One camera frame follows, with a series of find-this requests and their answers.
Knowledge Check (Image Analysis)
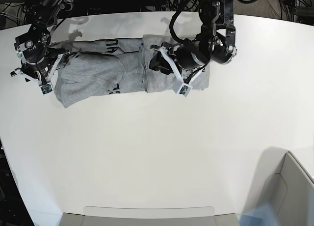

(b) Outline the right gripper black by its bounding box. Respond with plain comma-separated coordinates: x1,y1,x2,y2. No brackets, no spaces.
23,53,66,80

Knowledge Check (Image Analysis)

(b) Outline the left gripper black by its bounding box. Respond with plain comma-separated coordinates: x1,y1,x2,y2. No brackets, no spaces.
149,41,209,75

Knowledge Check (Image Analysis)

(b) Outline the grey T-shirt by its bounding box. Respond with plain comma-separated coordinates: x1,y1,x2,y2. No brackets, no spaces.
49,34,210,109

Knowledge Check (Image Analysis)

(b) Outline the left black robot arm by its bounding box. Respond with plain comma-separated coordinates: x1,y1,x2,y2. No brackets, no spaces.
162,0,236,76

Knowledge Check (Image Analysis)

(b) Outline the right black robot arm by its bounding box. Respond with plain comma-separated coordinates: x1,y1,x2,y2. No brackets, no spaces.
14,0,74,84

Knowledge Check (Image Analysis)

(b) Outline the blue blurry object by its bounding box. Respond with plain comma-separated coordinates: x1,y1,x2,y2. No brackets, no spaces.
239,203,281,226

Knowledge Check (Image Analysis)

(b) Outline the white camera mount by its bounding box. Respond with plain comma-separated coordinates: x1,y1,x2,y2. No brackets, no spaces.
150,42,207,97
10,53,70,95

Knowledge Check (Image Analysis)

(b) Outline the black cable bundle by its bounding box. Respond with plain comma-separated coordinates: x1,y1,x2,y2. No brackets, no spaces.
169,0,215,13

